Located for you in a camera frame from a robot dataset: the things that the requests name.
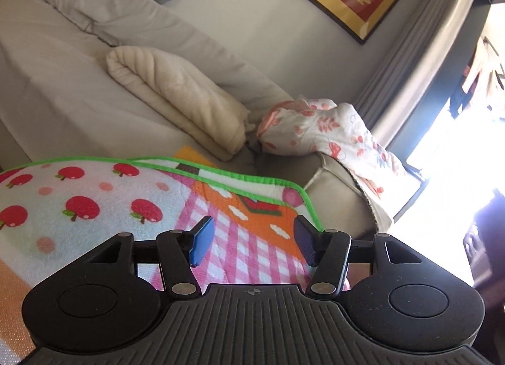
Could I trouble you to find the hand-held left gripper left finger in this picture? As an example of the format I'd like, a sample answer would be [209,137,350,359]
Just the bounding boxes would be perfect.
[85,215,216,298]

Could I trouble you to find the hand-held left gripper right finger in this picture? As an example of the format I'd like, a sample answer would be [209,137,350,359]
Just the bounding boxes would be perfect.
[294,215,425,298]

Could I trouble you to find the white floral blanket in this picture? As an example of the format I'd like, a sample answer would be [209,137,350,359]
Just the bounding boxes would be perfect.
[256,99,421,216]

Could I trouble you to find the colourful printed play mat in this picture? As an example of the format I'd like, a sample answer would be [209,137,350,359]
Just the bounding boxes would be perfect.
[0,156,350,365]

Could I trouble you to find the folded beige blanket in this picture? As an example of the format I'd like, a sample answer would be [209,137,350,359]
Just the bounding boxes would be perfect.
[106,46,250,162]

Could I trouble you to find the grey curtain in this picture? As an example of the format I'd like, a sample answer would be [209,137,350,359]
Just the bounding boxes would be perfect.
[357,0,490,153]

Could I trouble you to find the beige sofa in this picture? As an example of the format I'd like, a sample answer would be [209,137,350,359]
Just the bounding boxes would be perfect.
[0,0,399,239]

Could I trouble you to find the hanging clothes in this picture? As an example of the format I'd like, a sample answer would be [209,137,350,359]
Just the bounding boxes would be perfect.
[450,34,505,117]

